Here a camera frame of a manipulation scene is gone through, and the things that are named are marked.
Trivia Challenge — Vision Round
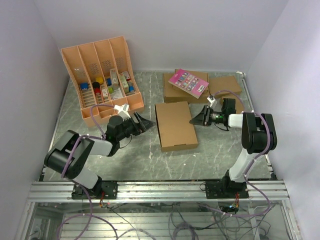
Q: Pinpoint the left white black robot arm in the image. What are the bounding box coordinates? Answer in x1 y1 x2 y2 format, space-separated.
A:
44 112 155 200

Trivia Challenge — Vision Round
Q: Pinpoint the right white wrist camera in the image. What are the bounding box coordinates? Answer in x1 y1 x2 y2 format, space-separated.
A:
207 95 218 109

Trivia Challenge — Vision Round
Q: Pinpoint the green white small carton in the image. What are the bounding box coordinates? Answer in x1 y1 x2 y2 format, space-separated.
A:
119 73 129 94

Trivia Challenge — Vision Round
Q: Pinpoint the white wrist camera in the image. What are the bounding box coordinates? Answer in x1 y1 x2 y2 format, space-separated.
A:
113 103 131 121
207 95 218 109

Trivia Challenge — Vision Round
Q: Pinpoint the peach plastic file organizer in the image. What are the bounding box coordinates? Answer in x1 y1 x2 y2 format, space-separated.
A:
61 36 145 127

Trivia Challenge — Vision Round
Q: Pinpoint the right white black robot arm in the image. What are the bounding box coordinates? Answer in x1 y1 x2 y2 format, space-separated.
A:
189 95 278 200

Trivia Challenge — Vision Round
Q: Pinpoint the small folded cardboard box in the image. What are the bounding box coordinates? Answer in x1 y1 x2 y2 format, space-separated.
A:
220 94 245 114

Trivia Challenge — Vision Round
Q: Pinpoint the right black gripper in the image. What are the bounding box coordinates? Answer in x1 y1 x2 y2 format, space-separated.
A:
190 105 225 127

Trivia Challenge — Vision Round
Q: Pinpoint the aluminium mounting rail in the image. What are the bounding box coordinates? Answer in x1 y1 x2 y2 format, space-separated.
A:
27 180 290 203

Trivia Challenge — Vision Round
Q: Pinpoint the folded cardboard box under book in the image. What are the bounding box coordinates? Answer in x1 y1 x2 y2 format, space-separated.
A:
163 73 210 104

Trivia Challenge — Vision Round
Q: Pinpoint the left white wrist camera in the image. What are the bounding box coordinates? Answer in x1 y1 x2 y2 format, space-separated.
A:
113 103 131 121

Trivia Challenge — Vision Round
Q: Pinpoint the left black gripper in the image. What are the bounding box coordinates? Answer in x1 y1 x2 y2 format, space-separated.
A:
116 111 156 142

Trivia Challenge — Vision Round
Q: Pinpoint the pink paperback book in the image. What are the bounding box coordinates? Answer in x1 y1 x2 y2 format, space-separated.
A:
168 68 210 100

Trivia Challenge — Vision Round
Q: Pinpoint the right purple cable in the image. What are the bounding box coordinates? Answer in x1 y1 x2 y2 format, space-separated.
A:
208 90 276 218

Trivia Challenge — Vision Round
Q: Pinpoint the large cardboard box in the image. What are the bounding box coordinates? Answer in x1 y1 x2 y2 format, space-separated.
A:
155 101 198 152

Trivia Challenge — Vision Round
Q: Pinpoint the folded cardboard box middle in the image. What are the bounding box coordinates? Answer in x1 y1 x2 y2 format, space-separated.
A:
208 76 242 98

